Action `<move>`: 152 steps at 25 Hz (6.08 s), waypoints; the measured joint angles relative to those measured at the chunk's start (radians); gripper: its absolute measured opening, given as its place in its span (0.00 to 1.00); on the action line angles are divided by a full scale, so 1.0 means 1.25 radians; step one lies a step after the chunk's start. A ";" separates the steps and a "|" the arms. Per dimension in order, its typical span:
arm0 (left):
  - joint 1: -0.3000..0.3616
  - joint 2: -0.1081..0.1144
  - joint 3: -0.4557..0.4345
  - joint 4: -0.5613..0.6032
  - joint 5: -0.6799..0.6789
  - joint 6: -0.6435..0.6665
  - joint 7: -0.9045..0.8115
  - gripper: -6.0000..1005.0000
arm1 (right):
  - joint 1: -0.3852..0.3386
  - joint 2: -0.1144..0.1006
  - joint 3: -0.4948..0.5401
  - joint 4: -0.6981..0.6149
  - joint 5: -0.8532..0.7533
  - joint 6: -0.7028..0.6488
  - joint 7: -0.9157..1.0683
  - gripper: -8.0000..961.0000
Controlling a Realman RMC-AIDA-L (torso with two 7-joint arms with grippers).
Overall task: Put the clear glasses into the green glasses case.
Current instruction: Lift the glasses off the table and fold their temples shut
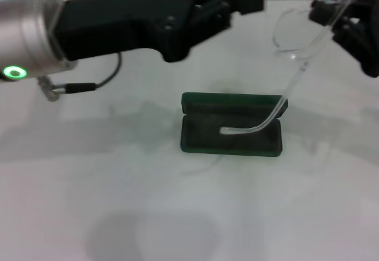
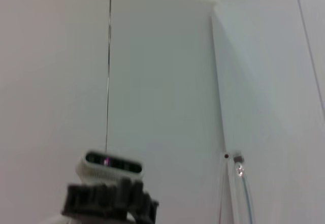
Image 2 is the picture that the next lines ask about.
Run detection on clear transparent glasses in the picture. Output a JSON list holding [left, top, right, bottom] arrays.
[[218, 151, 256, 224]]

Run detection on white head camera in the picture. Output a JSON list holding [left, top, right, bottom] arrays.
[[75, 149, 145, 184]]

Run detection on black head camera mount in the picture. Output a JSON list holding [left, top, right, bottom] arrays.
[[60, 177, 159, 224]]

